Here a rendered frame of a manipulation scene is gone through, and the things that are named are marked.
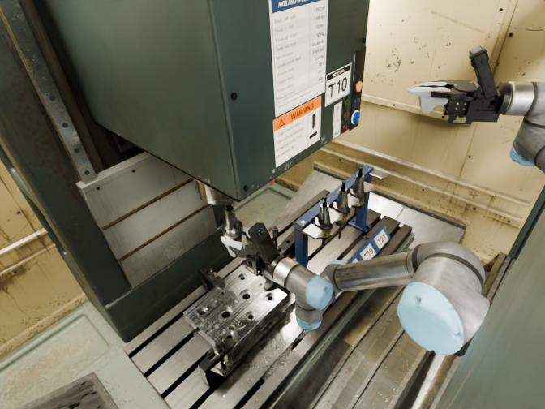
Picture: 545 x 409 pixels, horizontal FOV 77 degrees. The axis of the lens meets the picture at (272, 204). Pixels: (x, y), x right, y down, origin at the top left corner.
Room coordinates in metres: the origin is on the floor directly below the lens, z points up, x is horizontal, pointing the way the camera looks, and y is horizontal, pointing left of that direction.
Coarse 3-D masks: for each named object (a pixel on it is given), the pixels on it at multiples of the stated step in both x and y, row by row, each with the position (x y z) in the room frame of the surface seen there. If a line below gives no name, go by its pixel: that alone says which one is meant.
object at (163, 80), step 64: (64, 0) 0.90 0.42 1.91; (128, 0) 0.69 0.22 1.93; (192, 0) 0.56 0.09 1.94; (256, 0) 0.61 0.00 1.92; (128, 64) 0.75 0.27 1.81; (192, 64) 0.59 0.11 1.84; (256, 64) 0.60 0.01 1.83; (128, 128) 0.82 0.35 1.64; (192, 128) 0.61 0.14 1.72; (256, 128) 0.59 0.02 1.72; (320, 128) 0.73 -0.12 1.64
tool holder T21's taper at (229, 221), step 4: (232, 208) 0.77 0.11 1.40; (228, 212) 0.76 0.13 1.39; (232, 212) 0.76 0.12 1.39; (228, 216) 0.76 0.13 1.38; (232, 216) 0.76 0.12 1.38; (236, 216) 0.77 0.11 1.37; (228, 220) 0.75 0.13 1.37; (232, 220) 0.75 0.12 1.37; (236, 220) 0.76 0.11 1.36; (228, 224) 0.75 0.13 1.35; (232, 224) 0.75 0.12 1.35; (236, 224) 0.76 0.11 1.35; (228, 228) 0.75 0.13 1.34; (232, 228) 0.75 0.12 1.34; (236, 228) 0.75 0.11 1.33
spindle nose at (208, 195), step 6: (198, 186) 0.72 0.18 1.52; (204, 186) 0.70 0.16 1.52; (198, 192) 0.73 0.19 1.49; (204, 192) 0.71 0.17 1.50; (210, 192) 0.70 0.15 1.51; (216, 192) 0.69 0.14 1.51; (204, 198) 0.71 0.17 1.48; (210, 198) 0.70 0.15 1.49; (216, 198) 0.69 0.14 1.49; (222, 198) 0.69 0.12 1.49; (228, 198) 0.69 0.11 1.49; (216, 204) 0.70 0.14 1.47; (222, 204) 0.69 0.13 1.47; (228, 204) 0.70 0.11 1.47
